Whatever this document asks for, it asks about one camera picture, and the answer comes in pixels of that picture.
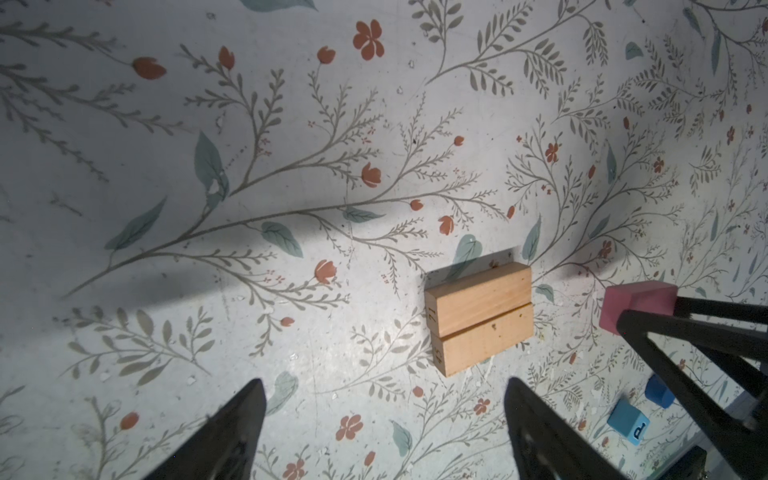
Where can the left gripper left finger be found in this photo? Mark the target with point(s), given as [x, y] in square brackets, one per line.
[225, 446]

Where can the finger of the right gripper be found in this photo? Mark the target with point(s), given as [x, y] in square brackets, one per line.
[709, 353]

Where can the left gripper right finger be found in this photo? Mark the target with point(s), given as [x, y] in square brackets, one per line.
[544, 446]

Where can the pink rectangular block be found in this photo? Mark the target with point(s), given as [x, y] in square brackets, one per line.
[654, 297]

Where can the natural wood block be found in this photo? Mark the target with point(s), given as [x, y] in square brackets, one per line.
[457, 305]
[460, 351]

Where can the dark blue cylinder block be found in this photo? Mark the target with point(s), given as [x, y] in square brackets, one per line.
[658, 392]

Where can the teal letter cube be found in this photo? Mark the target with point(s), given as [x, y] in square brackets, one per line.
[629, 421]

